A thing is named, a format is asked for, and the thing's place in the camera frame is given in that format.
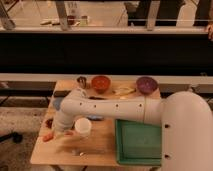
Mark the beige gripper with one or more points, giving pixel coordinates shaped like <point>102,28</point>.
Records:
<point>59,134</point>

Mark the red chili pepper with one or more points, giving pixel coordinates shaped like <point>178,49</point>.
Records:
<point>52,134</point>

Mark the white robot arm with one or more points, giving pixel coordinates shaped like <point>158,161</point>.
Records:
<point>185,117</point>

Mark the white plastic cup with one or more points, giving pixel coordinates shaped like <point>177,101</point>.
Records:
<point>83,127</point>

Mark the small metal cup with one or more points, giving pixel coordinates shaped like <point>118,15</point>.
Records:
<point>82,82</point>

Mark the dark red grape bunch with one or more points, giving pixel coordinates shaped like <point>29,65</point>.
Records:
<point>49,122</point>

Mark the silver metal fork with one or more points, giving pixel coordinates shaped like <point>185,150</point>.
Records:
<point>77,153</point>

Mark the blue sponge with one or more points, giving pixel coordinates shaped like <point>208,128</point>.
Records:
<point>95,118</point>

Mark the black rectangular block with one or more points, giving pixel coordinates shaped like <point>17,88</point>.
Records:
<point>61,93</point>

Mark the wooden table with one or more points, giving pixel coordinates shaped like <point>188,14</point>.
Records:
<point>99,146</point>

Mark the red bowl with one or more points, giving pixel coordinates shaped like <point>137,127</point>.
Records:
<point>100,83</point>

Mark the yellow banana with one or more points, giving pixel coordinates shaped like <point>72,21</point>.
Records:
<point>120,91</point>

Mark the green plastic tray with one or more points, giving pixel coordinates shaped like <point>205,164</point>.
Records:
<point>137,143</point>

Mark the purple bowl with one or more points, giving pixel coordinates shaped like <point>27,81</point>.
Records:
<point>146,85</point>

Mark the black handled tool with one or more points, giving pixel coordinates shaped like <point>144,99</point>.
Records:
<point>96,98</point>

